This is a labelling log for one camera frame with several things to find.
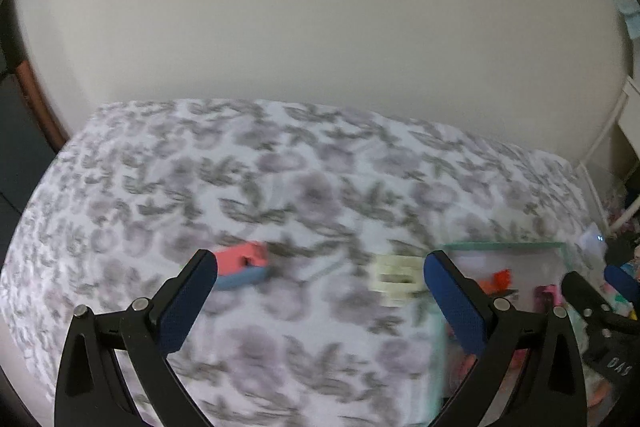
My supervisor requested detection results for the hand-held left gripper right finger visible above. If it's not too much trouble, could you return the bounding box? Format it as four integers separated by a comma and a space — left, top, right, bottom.
423, 250, 588, 427

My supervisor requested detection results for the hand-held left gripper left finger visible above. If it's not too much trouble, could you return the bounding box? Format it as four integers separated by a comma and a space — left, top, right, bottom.
54, 249, 219, 427

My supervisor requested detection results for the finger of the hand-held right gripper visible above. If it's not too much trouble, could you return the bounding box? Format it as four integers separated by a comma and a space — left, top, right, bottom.
603, 264, 640, 308
562, 271, 616, 323

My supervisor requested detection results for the pink smartwatch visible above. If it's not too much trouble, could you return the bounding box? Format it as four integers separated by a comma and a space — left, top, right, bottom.
535, 284, 561, 308

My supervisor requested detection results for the small orange box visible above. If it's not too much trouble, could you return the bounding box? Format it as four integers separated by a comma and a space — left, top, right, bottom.
477, 268, 516, 298

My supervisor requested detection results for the teal cardboard box tray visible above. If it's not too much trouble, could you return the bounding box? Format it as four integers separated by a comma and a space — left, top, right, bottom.
427, 241, 608, 427

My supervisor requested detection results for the white power strip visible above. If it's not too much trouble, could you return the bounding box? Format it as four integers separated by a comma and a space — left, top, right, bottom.
580, 227, 608, 258

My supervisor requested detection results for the cream plastic clip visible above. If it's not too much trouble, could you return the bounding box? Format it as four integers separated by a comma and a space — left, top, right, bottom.
374, 254, 426, 308

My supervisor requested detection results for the coral and blue toy gun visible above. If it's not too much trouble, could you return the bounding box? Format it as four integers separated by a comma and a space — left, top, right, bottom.
212, 241, 268, 292

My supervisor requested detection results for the grey floral blanket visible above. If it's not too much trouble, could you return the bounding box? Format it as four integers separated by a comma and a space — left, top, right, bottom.
0, 99, 593, 427

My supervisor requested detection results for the white lattice bookshelf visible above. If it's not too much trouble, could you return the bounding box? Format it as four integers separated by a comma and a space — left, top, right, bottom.
580, 77, 640, 228

